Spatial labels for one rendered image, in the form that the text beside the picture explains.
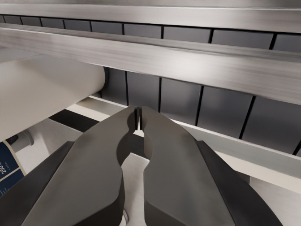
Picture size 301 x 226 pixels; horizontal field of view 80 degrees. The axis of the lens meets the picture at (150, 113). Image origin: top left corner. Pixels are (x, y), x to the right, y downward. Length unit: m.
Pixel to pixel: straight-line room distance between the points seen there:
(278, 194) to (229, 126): 0.14
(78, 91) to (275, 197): 0.26
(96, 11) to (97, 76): 0.06
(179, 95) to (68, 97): 0.10
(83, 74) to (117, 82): 0.04
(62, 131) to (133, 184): 0.15
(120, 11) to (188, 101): 0.10
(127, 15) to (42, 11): 0.11
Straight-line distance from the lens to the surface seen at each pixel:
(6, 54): 0.22
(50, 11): 0.25
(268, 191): 0.28
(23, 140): 0.45
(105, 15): 0.19
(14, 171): 0.47
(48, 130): 0.37
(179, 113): 0.17
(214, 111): 0.16
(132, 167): 0.26
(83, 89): 0.18
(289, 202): 0.29
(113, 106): 0.19
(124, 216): 0.37
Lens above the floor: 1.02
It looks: 49 degrees down
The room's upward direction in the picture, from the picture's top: 133 degrees counter-clockwise
